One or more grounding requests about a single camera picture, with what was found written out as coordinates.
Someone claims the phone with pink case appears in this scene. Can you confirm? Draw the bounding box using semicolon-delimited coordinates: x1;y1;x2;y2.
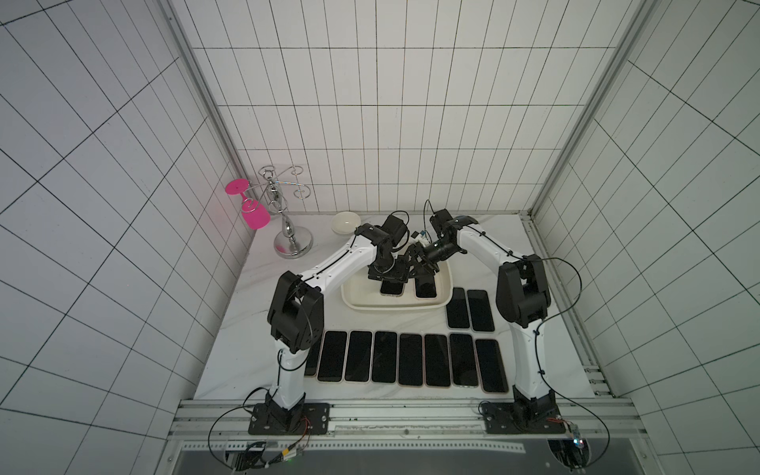
398;334;424;387

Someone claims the black phone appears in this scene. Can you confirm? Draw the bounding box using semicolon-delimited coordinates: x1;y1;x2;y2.
449;334;479;387
317;331;348;382
475;340;509;394
344;331;373;382
424;334;451;387
371;332;398;383

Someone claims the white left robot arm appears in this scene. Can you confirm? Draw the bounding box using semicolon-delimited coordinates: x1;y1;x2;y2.
266;214;410;416

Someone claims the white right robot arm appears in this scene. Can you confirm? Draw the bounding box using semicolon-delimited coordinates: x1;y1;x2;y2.
407;209;557;427

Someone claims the white plastic storage box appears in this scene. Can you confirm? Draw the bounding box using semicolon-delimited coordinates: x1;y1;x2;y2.
340;261;454;312

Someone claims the white ceramic bowl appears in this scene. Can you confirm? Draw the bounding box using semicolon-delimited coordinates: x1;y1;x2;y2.
331;211;362;236

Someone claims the chrome wine glass rack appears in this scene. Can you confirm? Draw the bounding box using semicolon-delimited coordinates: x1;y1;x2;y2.
253;164;314;259

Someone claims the pink plastic wine glass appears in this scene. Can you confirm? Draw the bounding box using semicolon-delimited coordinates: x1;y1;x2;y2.
225;178;271;231

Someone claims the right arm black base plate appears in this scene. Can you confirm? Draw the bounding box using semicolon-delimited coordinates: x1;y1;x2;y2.
478;401;567;435

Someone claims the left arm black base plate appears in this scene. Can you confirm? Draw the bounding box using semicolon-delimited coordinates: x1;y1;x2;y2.
247;403;331;435

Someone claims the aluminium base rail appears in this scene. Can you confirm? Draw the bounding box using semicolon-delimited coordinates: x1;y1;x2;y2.
168;398;646;452

